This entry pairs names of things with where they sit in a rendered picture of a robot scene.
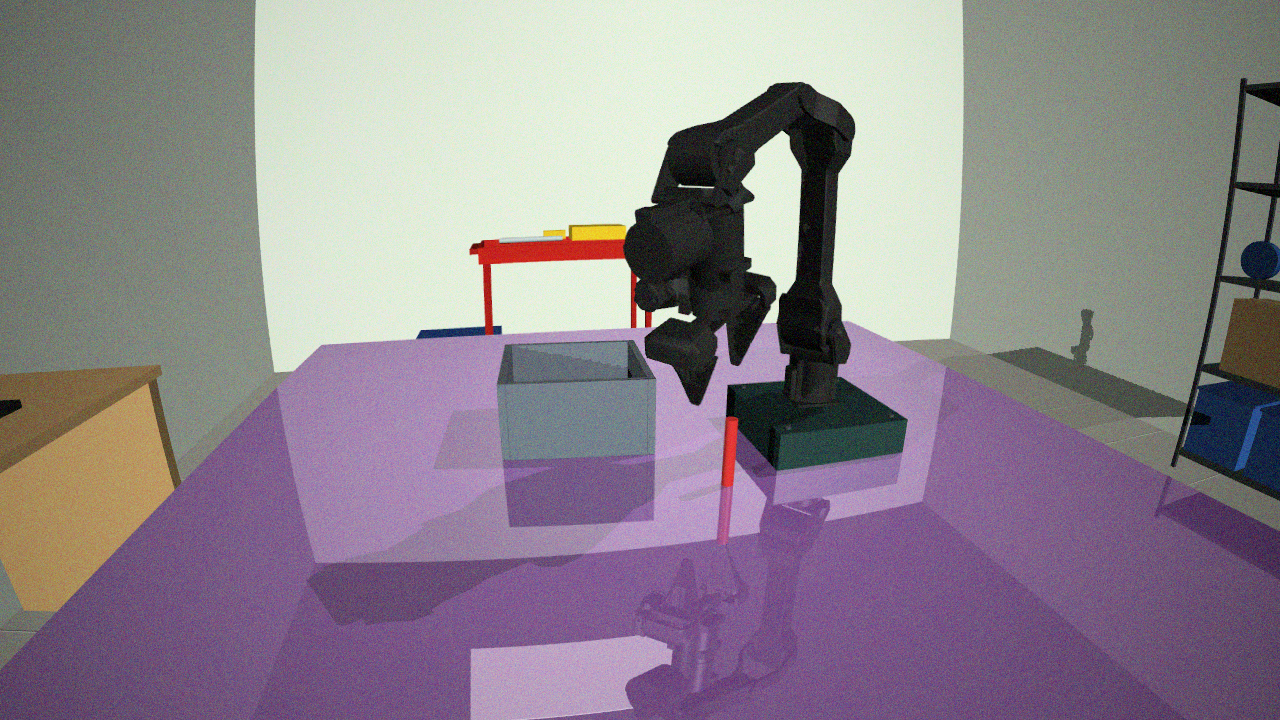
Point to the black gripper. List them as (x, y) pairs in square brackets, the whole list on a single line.
[(721, 292)]

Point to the red peg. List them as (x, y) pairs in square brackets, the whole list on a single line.
[(729, 451)]

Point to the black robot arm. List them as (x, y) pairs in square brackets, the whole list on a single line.
[(690, 225)]

